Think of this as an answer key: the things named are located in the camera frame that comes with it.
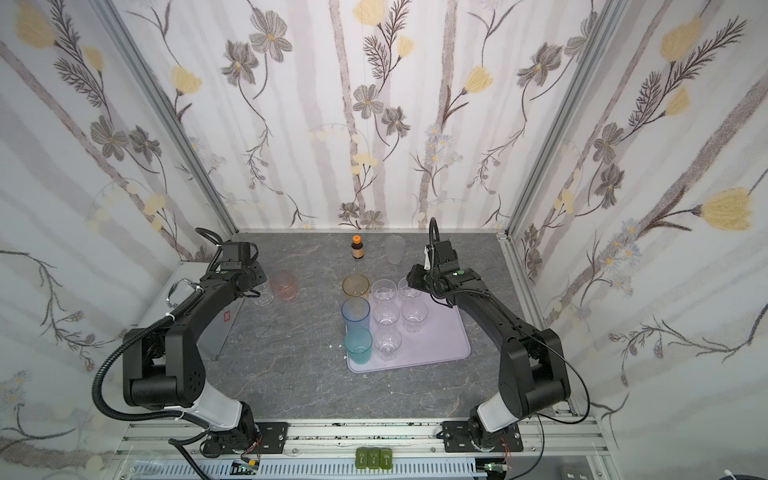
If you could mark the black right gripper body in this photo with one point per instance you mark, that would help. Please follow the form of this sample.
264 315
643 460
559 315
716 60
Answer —
417 278

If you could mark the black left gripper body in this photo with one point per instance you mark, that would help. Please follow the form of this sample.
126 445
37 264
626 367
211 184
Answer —
255 279

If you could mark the frosted dimpled clear cup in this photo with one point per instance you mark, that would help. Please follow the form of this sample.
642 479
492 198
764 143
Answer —
406 292
394 246

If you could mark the clear faceted glass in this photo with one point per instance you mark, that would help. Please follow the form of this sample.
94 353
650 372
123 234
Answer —
384 290
262 295
386 314
415 314
387 342

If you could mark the pink plastic cup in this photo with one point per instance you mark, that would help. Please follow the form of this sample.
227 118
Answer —
283 285

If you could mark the yellow plastic cup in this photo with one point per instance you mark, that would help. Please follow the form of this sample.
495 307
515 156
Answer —
356 285

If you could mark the blue plastic cup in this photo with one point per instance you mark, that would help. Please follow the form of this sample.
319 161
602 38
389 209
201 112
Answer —
356 314

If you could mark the teal plastic cup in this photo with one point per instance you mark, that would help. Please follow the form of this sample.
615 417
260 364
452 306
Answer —
358 342

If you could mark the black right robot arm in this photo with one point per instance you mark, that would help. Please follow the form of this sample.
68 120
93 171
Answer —
532 372

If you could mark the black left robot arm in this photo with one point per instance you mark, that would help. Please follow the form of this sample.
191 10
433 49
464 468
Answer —
163 372

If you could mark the lilac plastic tray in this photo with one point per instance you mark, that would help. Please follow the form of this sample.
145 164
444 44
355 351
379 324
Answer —
442 339

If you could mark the silver metal case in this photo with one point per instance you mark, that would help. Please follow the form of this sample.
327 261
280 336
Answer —
211 327

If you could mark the brown bottle orange cap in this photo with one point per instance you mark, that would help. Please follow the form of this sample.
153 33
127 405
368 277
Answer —
357 247

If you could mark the green connector block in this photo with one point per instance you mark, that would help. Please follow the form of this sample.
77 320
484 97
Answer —
374 458

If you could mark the aluminium rail frame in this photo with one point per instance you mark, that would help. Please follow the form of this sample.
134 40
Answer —
433 448

